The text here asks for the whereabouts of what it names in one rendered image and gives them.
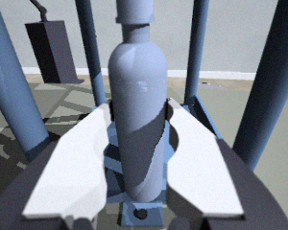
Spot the light blue bottle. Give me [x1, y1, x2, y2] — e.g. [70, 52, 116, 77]
[108, 0, 168, 202]

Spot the blue shelving unit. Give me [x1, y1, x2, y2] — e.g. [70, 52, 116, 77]
[0, 0, 288, 227]

